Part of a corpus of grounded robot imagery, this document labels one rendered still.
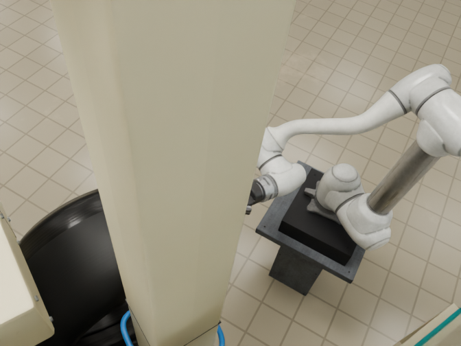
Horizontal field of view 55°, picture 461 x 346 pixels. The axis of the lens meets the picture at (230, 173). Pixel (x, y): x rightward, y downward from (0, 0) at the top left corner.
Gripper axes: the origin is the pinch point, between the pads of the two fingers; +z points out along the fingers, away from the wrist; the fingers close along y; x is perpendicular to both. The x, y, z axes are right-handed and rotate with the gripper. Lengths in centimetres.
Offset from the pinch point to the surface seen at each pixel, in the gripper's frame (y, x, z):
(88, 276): 12.0, -17.0, 44.7
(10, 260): 18, -46, 59
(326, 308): 30, 114, -88
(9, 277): 20, -46, 60
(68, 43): 31, -95, 52
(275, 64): 41, -97, 40
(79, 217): -3.3, -18.5, 40.7
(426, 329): 65, -7, -32
